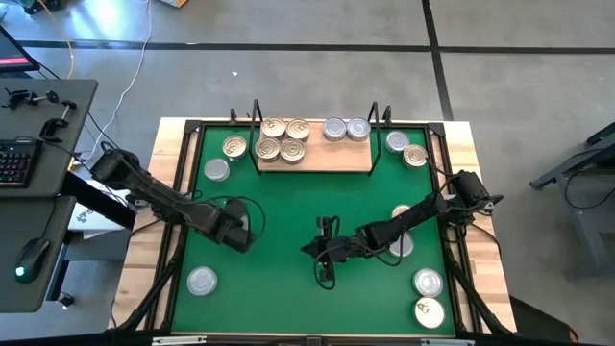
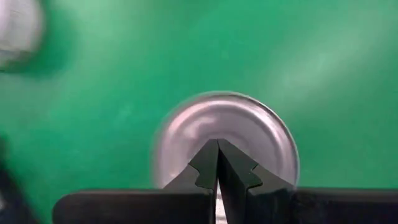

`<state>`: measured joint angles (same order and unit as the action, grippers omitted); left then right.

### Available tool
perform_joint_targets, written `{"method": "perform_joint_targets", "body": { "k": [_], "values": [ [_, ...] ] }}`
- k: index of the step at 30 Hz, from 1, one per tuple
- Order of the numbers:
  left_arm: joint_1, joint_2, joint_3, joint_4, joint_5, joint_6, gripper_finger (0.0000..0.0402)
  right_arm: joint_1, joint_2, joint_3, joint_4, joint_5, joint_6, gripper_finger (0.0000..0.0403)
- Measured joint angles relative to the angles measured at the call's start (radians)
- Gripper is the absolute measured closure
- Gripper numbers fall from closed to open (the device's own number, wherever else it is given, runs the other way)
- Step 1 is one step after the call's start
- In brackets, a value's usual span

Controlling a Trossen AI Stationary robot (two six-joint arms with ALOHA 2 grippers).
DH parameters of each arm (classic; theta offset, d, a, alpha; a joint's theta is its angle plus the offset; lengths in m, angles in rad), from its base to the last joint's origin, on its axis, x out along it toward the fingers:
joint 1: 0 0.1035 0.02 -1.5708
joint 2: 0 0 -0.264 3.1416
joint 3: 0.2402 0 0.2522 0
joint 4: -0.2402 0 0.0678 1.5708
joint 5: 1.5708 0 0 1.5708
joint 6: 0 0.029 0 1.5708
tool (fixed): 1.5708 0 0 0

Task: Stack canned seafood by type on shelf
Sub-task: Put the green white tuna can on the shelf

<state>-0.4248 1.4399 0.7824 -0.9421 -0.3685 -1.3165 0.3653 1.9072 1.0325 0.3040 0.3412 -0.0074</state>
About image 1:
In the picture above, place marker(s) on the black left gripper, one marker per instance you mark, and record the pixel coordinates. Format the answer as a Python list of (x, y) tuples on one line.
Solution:
[(226, 226)]

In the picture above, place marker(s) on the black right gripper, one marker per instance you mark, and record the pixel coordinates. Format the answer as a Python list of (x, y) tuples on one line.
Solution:
[(355, 246)]

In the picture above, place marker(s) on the gold-lid blue-label tuna can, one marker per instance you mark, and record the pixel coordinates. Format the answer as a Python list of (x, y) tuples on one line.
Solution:
[(292, 151), (429, 313), (298, 129), (399, 210), (415, 156), (267, 149), (234, 147), (274, 128)]

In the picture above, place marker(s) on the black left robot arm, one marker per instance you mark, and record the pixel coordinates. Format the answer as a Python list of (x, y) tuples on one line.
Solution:
[(158, 197)]

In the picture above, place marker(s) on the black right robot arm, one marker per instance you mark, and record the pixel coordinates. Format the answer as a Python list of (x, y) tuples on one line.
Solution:
[(418, 211)]

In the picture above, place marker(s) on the wooden shelf board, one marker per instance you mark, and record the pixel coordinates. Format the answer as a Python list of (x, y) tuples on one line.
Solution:
[(336, 158)]

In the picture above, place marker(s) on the green table mat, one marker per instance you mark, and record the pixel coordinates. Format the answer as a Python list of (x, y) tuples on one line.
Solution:
[(298, 298)]

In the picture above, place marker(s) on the black table clamp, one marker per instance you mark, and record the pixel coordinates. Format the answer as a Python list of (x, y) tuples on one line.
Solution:
[(233, 117), (386, 117)]

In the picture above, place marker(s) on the silver aluminium bar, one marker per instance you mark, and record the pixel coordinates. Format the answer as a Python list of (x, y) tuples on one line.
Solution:
[(178, 340), (447, 342)]

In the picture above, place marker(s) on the black support beam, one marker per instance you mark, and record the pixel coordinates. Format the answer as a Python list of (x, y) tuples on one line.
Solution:
[(96, 199)]

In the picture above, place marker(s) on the white printed box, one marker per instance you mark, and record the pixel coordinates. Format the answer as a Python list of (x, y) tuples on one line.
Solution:
[(91, 218)]

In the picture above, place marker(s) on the black caster wheel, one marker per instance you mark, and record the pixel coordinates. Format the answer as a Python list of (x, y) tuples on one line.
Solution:
[(65, 300)]

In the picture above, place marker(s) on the dark grey desk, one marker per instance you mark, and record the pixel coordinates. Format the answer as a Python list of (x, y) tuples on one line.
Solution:
[(48, 158)]

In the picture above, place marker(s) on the black computer mouse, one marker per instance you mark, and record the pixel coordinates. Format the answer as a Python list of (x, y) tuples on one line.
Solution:
[(31, 257)]

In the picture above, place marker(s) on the black desk clamp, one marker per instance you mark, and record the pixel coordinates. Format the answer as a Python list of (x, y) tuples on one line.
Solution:
[(17, 96), (50, 127)]

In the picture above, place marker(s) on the black backlit keyboard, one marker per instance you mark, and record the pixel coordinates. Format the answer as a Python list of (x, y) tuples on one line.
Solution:
[(17, 163)]

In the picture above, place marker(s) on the orange box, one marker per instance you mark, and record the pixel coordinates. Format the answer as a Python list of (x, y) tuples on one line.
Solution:
[(177, 3)]

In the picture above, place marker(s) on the black equipment stand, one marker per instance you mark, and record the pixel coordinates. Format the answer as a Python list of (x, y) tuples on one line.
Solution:
[(588, 235)]

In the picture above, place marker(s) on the dark computer monitor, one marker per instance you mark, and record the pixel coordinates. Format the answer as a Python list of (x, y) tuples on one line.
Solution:
[(12, 53)]

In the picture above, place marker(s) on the black metal rig frame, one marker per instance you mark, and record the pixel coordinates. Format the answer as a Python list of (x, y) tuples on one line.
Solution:
[(193, 126)]

